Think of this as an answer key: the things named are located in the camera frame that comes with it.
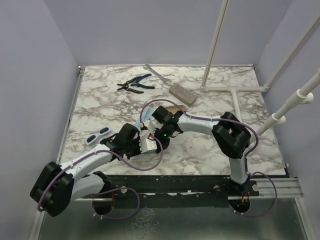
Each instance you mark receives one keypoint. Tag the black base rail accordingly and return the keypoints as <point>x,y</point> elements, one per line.
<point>171,191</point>

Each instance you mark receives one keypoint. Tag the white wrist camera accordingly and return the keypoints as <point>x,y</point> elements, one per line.
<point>147,145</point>
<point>148,126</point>

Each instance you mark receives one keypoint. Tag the aluminium extrusion rail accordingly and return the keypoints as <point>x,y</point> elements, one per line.
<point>39,215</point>

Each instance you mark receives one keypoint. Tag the grey rectangular block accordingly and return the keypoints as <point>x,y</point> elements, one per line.
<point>182,94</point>

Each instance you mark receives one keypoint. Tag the white PVC pipe frame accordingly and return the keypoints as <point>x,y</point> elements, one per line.
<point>300,96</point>

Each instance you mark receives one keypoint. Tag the blue handled pliers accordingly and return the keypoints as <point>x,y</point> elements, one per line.
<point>136,81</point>

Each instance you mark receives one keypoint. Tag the black handled cutters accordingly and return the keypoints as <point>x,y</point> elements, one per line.
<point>128,89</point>

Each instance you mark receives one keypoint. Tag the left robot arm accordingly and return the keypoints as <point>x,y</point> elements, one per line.
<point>59,184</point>

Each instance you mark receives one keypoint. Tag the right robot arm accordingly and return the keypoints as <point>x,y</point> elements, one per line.
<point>232,137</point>

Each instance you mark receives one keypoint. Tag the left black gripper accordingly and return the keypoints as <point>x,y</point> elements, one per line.
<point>138,152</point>

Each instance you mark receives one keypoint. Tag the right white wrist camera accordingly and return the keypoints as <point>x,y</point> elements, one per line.
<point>148,126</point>

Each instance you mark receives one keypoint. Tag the light blue cleaning cloth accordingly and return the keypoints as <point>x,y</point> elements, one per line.
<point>138,124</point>

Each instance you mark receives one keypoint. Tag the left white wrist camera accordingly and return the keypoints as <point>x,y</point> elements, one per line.
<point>147,145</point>

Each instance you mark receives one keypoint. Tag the silver open-end wrench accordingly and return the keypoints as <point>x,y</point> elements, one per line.
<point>165,80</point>

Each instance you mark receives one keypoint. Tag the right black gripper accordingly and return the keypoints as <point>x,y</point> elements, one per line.
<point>159,149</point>

